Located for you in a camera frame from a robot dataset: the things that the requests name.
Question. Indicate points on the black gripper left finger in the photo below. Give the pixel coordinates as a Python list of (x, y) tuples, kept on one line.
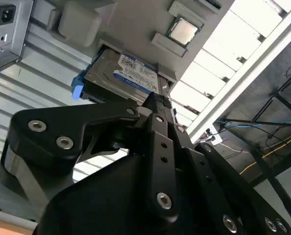
[(50, 132)]

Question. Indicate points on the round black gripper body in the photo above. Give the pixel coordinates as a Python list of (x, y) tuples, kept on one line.
[(106, 203)]

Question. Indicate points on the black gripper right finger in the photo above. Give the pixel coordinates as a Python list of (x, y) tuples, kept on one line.
[(206, 171)]

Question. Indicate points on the hard disk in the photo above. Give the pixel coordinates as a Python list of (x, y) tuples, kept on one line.
[(106, 76)]

